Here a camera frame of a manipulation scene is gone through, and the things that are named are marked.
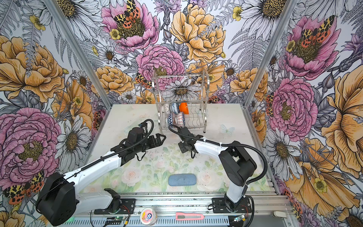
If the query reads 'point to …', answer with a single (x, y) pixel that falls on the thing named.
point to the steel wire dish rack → (181, 100)
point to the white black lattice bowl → (167, 108)
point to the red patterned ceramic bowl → (171, 118)
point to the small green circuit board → (118, 218)
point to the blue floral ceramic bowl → (174, 107)
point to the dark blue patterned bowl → (180, 119)
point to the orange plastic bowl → (183, 107)
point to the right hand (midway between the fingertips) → (186, 148)
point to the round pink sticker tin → (148, 216)
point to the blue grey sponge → (177, 179)
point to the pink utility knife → (181, 216)
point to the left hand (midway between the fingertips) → (160, 142)
